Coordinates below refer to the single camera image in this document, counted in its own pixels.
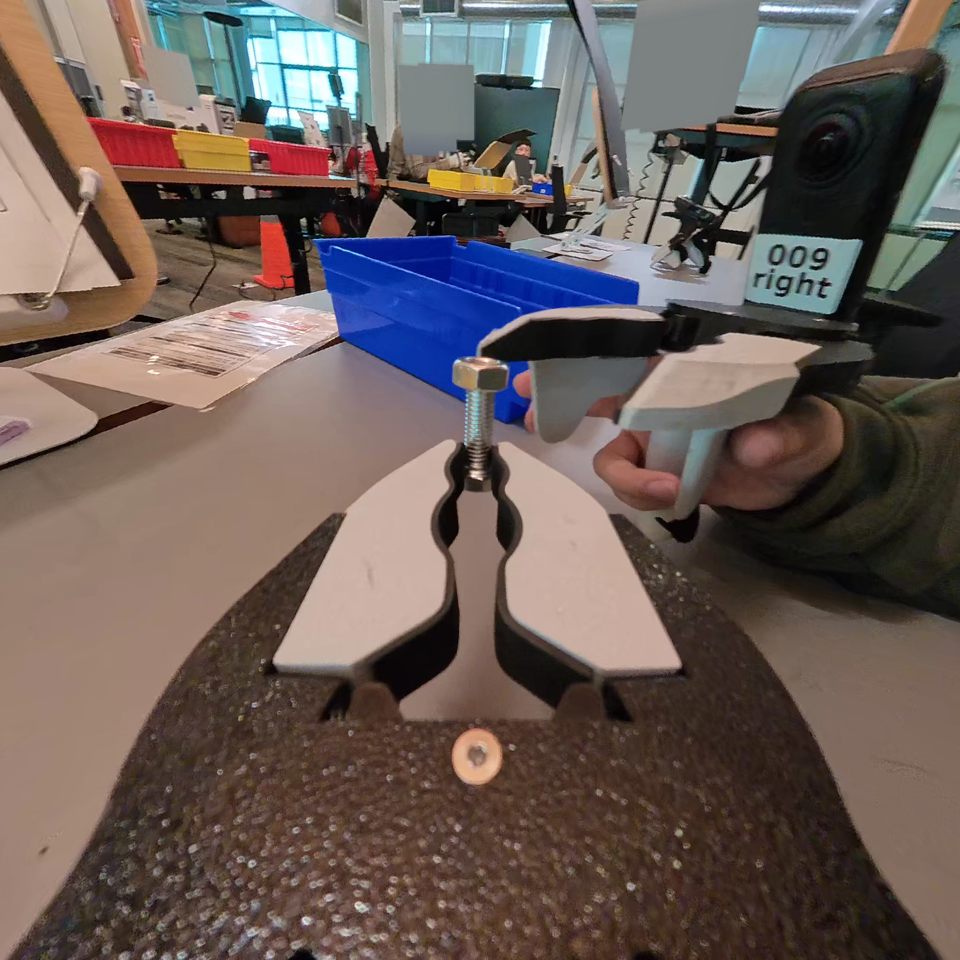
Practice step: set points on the open cardboard box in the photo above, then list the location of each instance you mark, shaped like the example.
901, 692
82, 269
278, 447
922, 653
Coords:
495, 154

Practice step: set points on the person's right hand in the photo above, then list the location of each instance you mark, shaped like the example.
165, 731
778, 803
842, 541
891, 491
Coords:
780, 450

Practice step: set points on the distant black gripper tool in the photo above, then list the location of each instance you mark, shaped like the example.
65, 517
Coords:
694, 225

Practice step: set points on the orange traffic cone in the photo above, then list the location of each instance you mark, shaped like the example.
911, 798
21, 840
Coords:
274, 255

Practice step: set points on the black monitor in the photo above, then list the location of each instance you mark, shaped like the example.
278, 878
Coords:
517, 112

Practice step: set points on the wooden pillar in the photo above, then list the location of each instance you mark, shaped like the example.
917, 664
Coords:
911, 22

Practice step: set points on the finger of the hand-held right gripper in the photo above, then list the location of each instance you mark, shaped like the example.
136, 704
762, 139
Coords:
720, 382
570, 390

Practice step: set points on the wooden document stand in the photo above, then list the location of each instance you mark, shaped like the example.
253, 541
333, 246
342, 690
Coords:
127, 247

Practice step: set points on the long wooden table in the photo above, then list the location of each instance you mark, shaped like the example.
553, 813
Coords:
225, 180

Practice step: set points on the blue plastic bin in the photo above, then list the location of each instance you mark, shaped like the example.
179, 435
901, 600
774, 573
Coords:
420, 300

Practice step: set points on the printed instruction sheet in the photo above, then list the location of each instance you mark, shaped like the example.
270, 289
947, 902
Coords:
37, 225

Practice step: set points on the small laminated card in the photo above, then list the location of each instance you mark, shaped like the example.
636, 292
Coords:
585, 247

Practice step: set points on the steel hex bolt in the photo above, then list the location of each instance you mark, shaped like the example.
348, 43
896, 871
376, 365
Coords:
478, 431

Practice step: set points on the red storage bin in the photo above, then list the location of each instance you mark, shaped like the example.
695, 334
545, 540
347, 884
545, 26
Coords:
131, 142
289, 157

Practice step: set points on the small purple white block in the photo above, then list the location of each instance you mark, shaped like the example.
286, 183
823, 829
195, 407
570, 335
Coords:
11, 435

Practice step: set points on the shallow yellow bin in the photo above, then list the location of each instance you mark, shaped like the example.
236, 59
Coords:
457, 180

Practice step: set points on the grey office desk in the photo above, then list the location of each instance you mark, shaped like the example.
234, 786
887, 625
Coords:
637, 266

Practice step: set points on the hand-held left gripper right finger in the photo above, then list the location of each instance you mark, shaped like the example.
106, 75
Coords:
585, 585

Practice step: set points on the laminated paper sheet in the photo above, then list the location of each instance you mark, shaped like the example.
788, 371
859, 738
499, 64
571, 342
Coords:
195, 349

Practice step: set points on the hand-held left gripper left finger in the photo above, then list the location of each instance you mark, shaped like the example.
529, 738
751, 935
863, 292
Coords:
367, 585

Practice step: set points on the wooden standing desk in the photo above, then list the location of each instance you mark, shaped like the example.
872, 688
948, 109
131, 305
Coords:
742, 129

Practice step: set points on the yellow storage bin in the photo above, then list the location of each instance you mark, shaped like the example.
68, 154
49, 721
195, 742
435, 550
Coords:
214, 152

